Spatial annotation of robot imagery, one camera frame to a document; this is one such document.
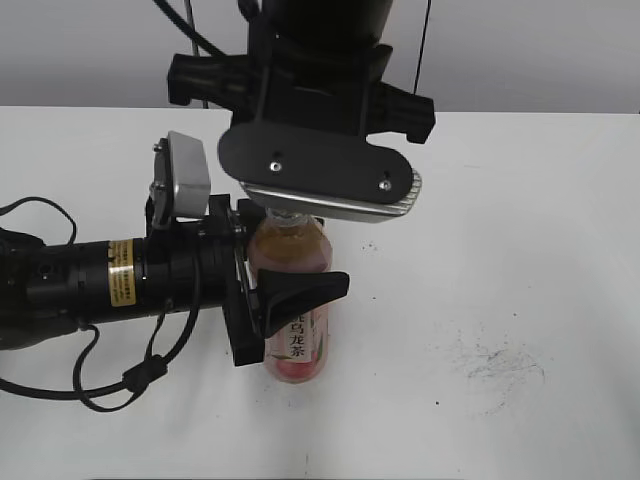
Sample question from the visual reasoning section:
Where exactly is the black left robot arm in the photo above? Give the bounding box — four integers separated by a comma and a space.
1, 195, 349, 366

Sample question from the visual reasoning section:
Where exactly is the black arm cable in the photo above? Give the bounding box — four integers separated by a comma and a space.
152, 0, 231, 59
0, 197, 201, 414

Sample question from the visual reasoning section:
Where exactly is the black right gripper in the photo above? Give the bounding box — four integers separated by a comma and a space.
167, 19, 435, 144

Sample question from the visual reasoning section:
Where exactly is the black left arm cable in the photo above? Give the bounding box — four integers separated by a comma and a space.
0, 197, 201, 414

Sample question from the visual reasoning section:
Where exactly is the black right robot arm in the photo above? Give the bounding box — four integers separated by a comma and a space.
156, 1, 435, 144

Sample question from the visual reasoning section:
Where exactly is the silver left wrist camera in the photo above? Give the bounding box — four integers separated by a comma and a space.
149, 131, 211, 230

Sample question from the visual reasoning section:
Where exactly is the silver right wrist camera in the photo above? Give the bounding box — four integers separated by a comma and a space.
218, 122, 422, 223

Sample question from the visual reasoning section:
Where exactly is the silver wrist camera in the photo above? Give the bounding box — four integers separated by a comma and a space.
218, 122, 422, 223
149, 131, 211, 230

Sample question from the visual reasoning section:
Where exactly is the pink peach oolong tea bottle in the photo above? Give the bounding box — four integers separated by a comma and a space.
248, 209, 333, 384

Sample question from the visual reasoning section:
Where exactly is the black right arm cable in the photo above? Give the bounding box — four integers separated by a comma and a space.
152, 0, 231, 59

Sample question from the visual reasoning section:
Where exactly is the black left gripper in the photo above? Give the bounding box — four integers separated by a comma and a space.
197, 194, 350, 367

